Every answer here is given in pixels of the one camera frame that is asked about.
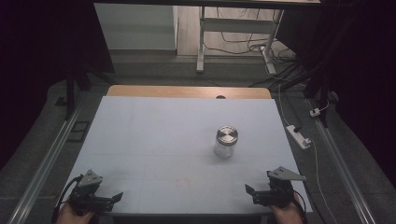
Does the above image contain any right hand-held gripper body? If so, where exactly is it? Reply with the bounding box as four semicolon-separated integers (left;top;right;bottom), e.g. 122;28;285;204
266;165;308;209

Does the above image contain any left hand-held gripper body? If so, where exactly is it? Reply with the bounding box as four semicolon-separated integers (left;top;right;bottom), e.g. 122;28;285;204
67;169;114;217

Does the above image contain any clear glass jar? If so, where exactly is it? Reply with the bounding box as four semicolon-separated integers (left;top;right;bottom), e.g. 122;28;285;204
213;136;239;160

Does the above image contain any silver metal jar lid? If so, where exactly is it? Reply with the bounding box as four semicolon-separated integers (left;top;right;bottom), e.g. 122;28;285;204
216;125;239;146

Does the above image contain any person's left hand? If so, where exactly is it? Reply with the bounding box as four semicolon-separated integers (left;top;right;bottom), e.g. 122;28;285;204
55;203;95;224

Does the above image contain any person's right hand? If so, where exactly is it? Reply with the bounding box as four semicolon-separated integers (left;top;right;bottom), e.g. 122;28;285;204
268;200;305;224

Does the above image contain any white power strip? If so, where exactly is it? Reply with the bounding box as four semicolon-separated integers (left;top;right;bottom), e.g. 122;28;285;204
285;124;312;151

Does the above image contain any black metal stand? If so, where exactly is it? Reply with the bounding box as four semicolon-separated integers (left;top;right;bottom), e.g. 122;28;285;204
54;61;115;121
279;59;334;129

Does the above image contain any wooden table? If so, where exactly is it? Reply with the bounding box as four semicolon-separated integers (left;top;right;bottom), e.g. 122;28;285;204
106;84;273;100

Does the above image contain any black curtain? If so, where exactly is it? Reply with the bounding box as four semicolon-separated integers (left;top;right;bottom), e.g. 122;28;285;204
0;0;116;172
276;0;396;188

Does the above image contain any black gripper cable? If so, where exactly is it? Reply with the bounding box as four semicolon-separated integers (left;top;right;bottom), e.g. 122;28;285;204
291;189;309;224
50;175;85;224

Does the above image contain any thin white cable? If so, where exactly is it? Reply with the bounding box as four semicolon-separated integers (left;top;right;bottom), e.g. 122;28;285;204
277;83;338;224

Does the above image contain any grey metal floor rail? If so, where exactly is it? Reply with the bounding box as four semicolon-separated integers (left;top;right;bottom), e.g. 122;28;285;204
305;98;378;224
7;92;90;224

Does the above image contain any black rectangular floor frame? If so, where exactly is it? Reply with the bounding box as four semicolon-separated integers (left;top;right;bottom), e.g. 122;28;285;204
66;120;92;144

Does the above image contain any white table leg frame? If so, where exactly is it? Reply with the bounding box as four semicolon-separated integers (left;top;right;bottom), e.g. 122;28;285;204
203;7;301;89

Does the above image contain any white desk frame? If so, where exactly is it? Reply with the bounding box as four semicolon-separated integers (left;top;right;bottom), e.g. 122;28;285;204
92;0;322;76

